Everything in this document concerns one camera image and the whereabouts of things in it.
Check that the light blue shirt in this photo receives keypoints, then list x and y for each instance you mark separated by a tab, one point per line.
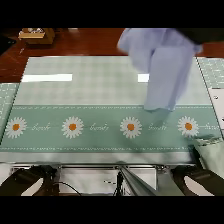
166	66

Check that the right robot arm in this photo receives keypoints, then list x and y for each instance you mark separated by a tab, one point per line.
196	176

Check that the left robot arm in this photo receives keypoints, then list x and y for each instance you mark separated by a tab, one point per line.
20	178

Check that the brown wooden box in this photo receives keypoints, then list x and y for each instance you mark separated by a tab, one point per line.
37	35

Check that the pale green garment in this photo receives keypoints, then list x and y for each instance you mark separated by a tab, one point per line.
211	155

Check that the silver frame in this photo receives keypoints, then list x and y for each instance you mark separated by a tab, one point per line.
140	186

